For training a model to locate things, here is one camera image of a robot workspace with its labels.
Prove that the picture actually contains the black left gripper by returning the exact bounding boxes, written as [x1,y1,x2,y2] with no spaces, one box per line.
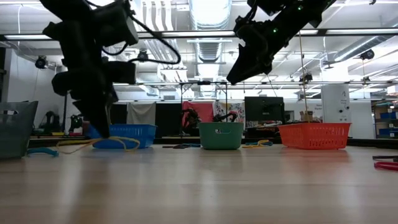
[51,40,119,139]

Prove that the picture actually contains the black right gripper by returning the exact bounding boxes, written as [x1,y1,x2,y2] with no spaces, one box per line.
[226,0,312,85]

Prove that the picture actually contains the yellow rubber band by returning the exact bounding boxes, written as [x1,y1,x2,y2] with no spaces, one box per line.
[242,139,270,149]
[55,136,141,156]

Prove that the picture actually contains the green plastic basket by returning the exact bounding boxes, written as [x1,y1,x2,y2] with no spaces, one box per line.
[198,121,245,151]

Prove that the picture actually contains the red rubber band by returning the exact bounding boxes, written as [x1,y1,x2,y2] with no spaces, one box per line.
[373,161,398,172]

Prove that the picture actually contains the grey hanging cloth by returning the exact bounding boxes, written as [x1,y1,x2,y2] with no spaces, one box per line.
[126,101,157,126]

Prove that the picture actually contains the blue plastic basket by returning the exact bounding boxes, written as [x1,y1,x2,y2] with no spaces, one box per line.
[88,123,158,149]

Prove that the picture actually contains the floral hanging cloth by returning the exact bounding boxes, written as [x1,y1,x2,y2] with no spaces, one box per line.
[213,101,246,124]

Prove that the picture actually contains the black monitor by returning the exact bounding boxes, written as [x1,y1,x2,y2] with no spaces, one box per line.
[244,96,285,127]

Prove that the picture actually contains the red hanging cloth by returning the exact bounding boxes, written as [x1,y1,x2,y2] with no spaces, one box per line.
[182,101,215,136]

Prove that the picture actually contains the cardboard box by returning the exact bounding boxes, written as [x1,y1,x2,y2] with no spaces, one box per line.
[300,111,315,123]

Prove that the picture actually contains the grey plastic basket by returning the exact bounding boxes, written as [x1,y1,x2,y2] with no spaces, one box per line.
[0,101,39,161]

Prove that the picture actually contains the white cabinet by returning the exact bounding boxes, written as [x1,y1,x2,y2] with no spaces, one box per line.
[321,83,351,124]

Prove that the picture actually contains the orange plastic basket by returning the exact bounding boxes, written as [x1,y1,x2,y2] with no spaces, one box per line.
[277,122,352,151]

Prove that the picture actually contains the storage shelf with blue bins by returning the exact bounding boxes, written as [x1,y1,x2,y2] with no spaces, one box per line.
[371,98,398,140]

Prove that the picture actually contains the black background table frame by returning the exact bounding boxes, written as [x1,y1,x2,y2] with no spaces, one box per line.
[61,80,229,139]

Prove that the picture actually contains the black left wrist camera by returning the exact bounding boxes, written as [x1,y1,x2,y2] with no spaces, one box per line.
[102,60,137,85]

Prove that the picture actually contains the thin hanging cord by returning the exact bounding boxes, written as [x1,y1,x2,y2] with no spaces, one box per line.
[298,30,309,123]

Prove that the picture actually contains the silver ceiling duct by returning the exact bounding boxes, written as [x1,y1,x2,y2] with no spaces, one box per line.
[188,0,233,63]

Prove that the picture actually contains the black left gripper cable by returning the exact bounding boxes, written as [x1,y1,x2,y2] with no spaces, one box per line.
[102,14,182,65]

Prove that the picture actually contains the black hanging camera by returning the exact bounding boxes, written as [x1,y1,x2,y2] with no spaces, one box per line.
[34,55,49,70]
[359,49,376,61]
[136,49,150,64]

